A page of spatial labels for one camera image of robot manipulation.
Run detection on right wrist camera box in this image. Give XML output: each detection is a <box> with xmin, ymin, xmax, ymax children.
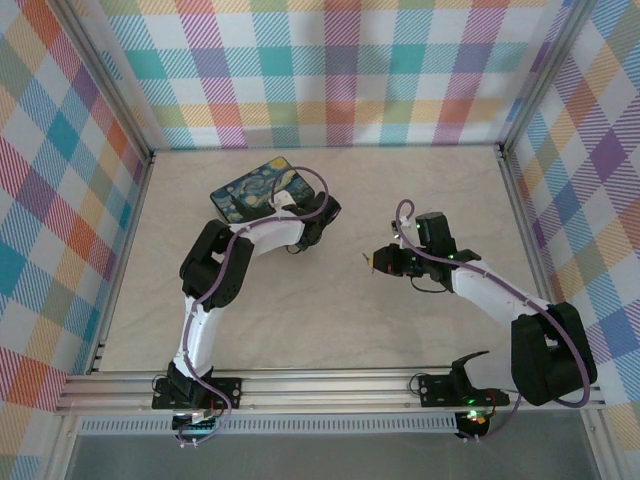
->
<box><xmin>388</xmin><ymin>215</ymin><xmax>410</xmax><ymax>247</ymax></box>

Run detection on aluminium frame post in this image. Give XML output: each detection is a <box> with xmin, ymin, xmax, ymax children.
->
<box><xmin>57</xmin><ymin>0</ymin><xmax>156</xmax><ymax>161</ymax></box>
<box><xmin>497</xmin><ymin>0</ymin><xmax>589</xmax><ymax>156</ymax></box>

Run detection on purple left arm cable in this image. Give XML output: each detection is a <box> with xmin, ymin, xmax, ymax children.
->
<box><xmin>177</xmin><ymin>166</ymin><xmax>331</xmax><ymax>449</ymax></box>

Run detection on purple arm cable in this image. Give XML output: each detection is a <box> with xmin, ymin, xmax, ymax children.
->
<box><xmin>394</xmin><ymin>198</ymin><xmax>591</xmax><ymax>444</ymax></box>
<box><xmin>177</xmin><ymin>166</ymin><xmax>331</xmax><ymax>449</ymax></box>

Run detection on wide aluminium base rail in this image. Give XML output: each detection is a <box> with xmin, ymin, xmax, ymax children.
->
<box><xmin>54</xmin><ymin>369</ymin><xmax>609</xmax><ymax>416</ymax></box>

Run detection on grey slotted cable duct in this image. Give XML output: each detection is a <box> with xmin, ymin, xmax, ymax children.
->
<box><xmin>79</xmin><ymin>418</ymin><xmax>459</xmax><ymax>435</ymax></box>

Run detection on dark tin box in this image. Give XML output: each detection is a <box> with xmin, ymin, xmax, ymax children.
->
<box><xmin>209</xmin><ymin>156</ymin><xmax>321</xmax><ymax>226</ymax></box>

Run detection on small black controller board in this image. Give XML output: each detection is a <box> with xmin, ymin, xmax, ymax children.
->
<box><xmin>172</xmin><ymin>409</ymin><xmax>221</xmax><ymax>437</ymax></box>
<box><xmin>457</xmin><ymin>407</ymin><xmax>494</xmax><ymax>437</ymax></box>

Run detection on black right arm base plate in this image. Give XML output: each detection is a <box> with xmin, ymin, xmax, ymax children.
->
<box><xmin>418</xmin><ymin>375</ymin><xmax>510</xmax><ymax>407</ymax></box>

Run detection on aluminium table side rail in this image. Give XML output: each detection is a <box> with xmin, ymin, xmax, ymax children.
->
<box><xmin>87</xmin><ymin>149</ymin><xmax>157</xmax><ymax>376</ymax></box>
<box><xmin>497</xmin><ymin>143</ymin><xmax>557</xmax><ymax>307</ymax></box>

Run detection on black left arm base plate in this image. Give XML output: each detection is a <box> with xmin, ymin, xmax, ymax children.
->
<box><xmin>151</xmin><ymin>377</ymin><xmax>244</xmax><ymax>410</ymax></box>

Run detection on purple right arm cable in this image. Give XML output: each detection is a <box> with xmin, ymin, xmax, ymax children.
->
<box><xmin>394</xmin><ymin>198</ymin><xmax>591</xmax><ymax>444</ymax></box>

